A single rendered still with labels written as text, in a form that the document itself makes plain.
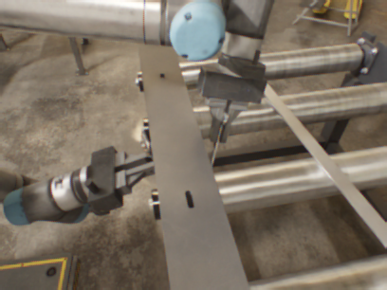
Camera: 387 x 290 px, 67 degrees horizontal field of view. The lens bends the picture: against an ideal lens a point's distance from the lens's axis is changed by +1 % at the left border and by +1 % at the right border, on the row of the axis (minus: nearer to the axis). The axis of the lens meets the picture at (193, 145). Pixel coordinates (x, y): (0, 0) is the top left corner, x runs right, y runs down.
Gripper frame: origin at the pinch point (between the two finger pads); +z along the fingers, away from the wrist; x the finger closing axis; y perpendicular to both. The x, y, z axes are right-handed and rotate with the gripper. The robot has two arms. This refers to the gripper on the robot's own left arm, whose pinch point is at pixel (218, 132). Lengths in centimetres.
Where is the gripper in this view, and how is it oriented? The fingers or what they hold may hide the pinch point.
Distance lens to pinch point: 64.3
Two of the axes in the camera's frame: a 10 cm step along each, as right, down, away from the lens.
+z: -1.9, 8.8, 4.3
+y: -1.8, -4.6, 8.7
